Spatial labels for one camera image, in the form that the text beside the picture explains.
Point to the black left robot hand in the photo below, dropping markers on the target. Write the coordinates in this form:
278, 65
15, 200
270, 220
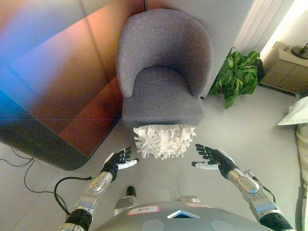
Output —
113, 166

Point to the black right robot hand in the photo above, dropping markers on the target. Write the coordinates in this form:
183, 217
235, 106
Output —
220, 160

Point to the white fringed pillow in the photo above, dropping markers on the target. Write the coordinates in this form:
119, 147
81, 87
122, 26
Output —
163, 142

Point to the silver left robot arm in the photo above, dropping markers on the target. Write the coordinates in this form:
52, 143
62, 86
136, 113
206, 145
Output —
95, 187

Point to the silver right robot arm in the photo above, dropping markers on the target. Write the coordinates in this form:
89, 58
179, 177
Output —
252, 187

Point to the silver left robot leg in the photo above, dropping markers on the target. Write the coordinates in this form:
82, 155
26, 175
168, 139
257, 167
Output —
127, 202

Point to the grey robot torso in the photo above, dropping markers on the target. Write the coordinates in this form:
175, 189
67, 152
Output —
178, 219

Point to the beige mattress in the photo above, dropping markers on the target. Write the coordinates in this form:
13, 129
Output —
303, 149

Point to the green potted plant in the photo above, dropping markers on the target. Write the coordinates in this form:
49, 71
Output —
235, 74

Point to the white bag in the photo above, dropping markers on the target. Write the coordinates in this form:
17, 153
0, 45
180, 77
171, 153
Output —
294, 113

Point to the brown wooden table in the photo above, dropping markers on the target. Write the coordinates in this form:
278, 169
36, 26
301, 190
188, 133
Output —
60, 84

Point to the grey fabric armchair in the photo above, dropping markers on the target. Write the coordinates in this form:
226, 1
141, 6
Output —
163, 72

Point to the beige drawer cabinet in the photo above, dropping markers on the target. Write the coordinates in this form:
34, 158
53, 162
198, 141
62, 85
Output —
284, 69

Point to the dark lamp base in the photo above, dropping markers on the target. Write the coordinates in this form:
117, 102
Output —
299, 49

